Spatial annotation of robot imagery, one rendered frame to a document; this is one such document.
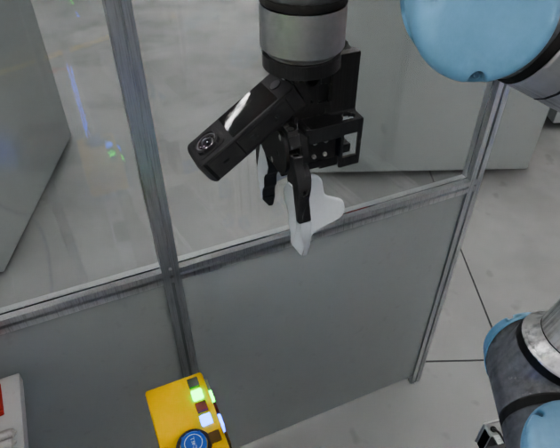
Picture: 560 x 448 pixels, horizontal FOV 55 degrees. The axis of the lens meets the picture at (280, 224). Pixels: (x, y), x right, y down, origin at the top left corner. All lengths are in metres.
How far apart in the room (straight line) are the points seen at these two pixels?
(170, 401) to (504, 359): 0.52
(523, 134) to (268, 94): 2.84
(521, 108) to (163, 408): 2.63
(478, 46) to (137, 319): 1.13
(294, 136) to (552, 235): 2.67
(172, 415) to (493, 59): 0.76
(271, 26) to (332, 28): 0.05
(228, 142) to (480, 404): 1.93
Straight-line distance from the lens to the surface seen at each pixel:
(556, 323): 0.78
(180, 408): 0.94
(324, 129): 0.51
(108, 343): 1.37
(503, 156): 3.33
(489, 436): 1.12
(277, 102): 0.48
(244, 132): 0.48
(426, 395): 2.26
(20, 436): 1.25
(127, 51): 0.95
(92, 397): 1.53
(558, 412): 0.78
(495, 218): 3.09
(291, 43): 0.46
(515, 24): 0.31
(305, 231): 0.54
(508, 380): 0.83
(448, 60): 0.31
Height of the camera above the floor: 1.88
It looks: 42 degrees down
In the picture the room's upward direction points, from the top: straight up
